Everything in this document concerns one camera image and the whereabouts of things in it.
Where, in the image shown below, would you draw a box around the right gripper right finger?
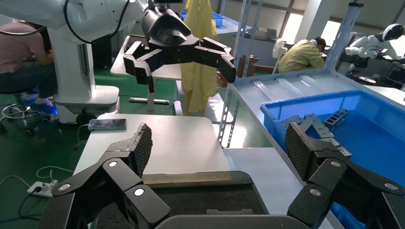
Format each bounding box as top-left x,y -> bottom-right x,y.
285,122 -> 405,229

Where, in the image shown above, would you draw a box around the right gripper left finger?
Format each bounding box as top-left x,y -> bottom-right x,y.
51,122 -> 171,229

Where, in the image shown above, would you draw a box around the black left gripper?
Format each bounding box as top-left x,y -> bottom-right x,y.
122,6 -> 237,94

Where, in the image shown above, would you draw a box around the grey slotted metal part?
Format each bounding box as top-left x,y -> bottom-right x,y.
281,115 -> 305,130
298,114 -> 319,133
311,118 -> 335,140

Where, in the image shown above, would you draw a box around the black container brass edges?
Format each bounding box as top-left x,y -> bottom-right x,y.
95,170 -> 269,229

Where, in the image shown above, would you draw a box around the hanging yellow coat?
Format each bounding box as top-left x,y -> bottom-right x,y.
180,0 -> 220,117

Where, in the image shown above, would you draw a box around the dark smartphone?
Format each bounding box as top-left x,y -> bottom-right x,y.
88,118 -> 128,132

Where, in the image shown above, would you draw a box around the brown cardboard box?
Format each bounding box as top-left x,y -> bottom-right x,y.
236,54 -> 259,78
216,71 -> 229,88

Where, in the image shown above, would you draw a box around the small blue plastic bin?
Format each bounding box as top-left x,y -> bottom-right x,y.
180,12 -> 225,27

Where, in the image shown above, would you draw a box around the large blue plastic bin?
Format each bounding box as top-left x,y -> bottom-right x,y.
260,89 -> 405,229

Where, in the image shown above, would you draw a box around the seated person yellow jacket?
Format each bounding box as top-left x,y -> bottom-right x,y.
277,37 -> 327,73

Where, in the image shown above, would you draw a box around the white power strip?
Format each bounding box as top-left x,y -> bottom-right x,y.
27,179 -> 59,199

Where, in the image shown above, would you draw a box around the white standing fan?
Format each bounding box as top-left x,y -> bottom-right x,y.
271,38 -> 288,75

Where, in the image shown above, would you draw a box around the dark computer monitor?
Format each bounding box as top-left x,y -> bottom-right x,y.
386,64 -> 405,86

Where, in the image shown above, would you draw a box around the chrome swivel stool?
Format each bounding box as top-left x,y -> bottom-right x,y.
0,93 -> 51,136

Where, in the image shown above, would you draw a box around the white humanoid robot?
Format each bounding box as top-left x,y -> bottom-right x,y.
345,23 -> 405,64

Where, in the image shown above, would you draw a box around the white pedestal desk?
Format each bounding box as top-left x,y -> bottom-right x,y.
110,34 -> 182,115

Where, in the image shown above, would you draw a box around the dark rectangular frame part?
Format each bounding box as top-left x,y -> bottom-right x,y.
323,108 -> 350,129

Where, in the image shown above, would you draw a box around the white floor cable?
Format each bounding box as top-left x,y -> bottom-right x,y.
0,166 -> 75,190

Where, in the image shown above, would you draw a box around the black floor cable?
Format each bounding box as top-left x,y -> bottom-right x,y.
17,188 -> 43,222

